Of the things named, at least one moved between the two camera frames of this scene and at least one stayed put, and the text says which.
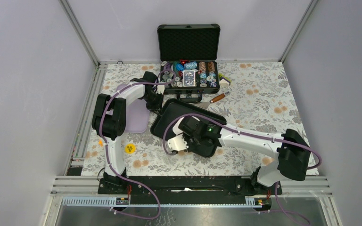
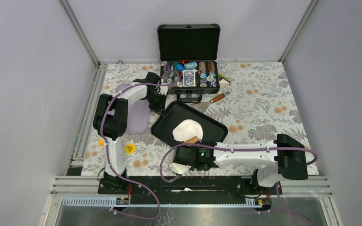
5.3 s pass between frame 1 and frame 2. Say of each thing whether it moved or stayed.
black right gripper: moved
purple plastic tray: stayed
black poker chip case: stayed
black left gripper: stayed
